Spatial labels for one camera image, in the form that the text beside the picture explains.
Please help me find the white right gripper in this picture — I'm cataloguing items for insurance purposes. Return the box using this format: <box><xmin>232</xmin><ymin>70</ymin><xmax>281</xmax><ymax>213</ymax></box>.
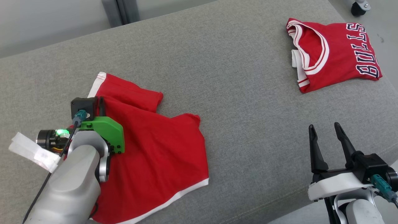
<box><xmin>308</xmin><ymin>122</ymin><xmax>374</xmax><ymax>201</ymax></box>

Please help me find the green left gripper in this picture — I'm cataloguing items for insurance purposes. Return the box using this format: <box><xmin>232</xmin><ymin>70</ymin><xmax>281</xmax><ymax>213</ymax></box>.
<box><xmin>79</xmin><ymin>96</ymin><xmax>126</xmax><ymax>154</ymax></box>

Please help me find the red shorts white trim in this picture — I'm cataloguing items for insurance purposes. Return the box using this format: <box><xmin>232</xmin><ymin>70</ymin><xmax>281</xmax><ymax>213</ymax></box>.
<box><xmin>9</xmin><ymin>72</ymin><xmax>209</xmax><ymax>224</ymax></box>

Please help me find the red Bulls jersey white trim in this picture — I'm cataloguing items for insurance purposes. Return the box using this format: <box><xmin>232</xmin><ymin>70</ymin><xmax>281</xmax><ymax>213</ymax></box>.
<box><xmin>286</xmin><ymin>18</ymin><xmax>383</xmax><ymax>94</ymax></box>

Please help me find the grey fabric sofa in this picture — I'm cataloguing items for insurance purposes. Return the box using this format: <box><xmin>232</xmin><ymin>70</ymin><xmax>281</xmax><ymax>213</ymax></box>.
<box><xmin>0</xmin><ymin>0</ymin><xmax>398</xmax><ymax>224</ymax></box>

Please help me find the black caster wheel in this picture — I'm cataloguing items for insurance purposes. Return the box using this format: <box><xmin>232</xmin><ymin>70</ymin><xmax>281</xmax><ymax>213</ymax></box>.
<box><xmin>351</xmin><ymin>0</ymin><xmax>371</xmax><ymax>17</ymax></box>

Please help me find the black left arm cable teal plug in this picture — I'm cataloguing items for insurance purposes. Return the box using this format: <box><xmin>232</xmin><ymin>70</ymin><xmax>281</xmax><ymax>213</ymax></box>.
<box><xmin>22</xmin><ymin>110</ymin><xmax>91</xmax><ymax>224</ymax></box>

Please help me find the grey partition post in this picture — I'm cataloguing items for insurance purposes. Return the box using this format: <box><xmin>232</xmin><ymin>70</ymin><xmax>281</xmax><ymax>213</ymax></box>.
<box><xmin>102</xmin><ymin>0</ymin><xmax>139</xmax><ymax>28</ymax></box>

